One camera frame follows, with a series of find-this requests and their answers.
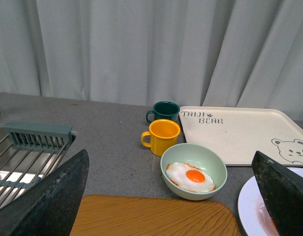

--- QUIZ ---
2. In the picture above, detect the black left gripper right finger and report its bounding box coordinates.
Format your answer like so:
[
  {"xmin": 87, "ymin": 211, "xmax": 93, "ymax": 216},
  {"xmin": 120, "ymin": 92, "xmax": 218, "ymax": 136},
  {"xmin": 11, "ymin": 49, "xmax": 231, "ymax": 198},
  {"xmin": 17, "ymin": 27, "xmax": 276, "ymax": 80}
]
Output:
[{"xmin": 251, "ymin": 151, "xmax": 303, "ymax": 236}]

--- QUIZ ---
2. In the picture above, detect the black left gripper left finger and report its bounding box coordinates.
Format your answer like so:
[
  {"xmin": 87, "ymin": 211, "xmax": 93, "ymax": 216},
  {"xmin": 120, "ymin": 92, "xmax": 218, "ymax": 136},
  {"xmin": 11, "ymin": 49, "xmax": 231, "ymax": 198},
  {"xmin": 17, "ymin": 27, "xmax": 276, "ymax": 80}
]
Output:
[{"xmin": 0, "ymin": 149, "xmax": 89, "ymax": 236}]

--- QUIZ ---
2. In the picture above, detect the white round plate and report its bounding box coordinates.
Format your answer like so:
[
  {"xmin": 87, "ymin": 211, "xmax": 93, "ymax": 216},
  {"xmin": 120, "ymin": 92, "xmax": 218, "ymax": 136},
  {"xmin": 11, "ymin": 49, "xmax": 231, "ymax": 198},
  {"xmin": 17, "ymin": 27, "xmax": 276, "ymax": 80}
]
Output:
[{"xmin": 238, "ymin": 177, "xmax": 303, "ymax": 236}]

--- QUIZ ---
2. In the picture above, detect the wooden cutting board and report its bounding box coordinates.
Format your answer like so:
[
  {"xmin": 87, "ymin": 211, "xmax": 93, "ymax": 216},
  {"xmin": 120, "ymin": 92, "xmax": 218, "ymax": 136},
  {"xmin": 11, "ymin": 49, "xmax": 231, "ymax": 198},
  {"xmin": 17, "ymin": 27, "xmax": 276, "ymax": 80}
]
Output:
[{"xmin": 70, "ymin": 195, "xmax": 241, "ymax": 236}]

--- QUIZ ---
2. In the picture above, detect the green sink drain rack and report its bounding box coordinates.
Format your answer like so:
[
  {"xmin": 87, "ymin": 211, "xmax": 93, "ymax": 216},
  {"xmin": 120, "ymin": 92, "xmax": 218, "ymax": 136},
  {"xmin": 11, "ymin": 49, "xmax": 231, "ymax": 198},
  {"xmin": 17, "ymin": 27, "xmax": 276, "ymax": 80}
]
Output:
[{"xmin": 0, "ymin": 120, "xmax": 77, "ymax": 209}]

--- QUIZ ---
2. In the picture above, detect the cream bear tray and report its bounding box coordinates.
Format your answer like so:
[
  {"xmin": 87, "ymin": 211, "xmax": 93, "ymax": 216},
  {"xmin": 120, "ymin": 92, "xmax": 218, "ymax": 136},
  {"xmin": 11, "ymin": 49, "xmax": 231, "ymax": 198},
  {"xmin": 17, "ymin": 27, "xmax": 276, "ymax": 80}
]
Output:
[{"xmin": 179, "ymin": 106, "xmax": 303, "ymax": 167}]

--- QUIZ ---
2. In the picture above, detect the light green bowl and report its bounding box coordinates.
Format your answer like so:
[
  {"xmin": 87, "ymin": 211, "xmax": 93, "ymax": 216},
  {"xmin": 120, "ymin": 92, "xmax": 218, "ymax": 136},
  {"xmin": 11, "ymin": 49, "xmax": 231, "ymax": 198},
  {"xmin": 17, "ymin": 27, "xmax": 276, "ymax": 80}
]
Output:
[{"xmin": 160, "ymin": 143, "xmax": 228, "ymax": 201}]

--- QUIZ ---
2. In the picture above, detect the fake fried egg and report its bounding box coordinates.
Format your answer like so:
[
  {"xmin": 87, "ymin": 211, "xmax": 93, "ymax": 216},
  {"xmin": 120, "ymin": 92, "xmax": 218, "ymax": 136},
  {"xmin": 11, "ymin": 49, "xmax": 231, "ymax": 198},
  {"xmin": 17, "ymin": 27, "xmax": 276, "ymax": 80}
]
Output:
[{"xmin": 165, "ymin": 162, "xmax": 216, "ymax": 193}]

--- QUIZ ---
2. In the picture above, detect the yellow mug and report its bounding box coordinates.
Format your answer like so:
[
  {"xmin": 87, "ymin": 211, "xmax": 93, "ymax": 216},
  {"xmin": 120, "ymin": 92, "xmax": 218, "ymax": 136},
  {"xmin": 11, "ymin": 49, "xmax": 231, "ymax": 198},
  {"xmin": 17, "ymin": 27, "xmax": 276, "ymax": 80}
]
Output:
[{"xmin": 141, "ymin": 119, "xmax": 181, "ymax": 157}]

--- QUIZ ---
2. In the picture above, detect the white curtain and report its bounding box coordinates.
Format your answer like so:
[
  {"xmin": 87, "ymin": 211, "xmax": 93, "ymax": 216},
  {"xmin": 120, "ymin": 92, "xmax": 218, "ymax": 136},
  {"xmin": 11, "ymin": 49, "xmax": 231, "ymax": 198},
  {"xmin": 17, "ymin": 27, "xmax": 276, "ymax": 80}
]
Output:
[{"xmin": 0, "ymin": 0, "xmax": 303, "ymax": 120}]

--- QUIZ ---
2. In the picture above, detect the dark green mug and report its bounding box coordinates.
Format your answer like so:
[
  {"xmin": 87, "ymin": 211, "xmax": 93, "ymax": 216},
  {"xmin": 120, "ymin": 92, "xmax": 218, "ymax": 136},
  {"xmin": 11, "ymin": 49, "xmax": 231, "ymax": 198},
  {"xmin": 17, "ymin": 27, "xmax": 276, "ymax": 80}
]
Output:
[{"xmin": 145, "ymin": 101, "xmax": 180, "ymax": 123}]

